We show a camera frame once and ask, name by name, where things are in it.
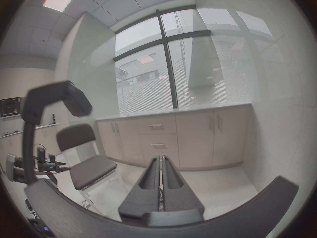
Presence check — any beige cabinet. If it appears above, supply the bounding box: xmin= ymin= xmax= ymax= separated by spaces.
xmin=97 ymin=103 xmax=253 ymax=169

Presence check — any beige sink counter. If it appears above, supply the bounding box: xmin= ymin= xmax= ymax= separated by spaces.
xmin=0 ymin=123 xmax=62 ymax=158

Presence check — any black built-in oven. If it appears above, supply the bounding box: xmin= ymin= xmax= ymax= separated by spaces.
xmin=0 ymin=97 xmax=22 ymax=118

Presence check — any window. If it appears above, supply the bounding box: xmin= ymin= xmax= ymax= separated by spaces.
xmin=113 ymin=6 xmax=275 ymax=117

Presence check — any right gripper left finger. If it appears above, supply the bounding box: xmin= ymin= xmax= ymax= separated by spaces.
xmin=118 ymin=155 xmax=162 ymax=219

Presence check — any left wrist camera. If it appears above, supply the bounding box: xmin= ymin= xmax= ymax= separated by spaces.
xmin=37 ymin=147 xmax=56 ymax=163

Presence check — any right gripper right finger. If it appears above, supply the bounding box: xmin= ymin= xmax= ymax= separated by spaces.
xmin=161 ymin=155 xmax=205 ymax=212

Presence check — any grey padded chair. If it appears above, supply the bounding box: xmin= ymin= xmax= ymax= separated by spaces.
xmin=56 ymin=123 xmax=124 ymax=209

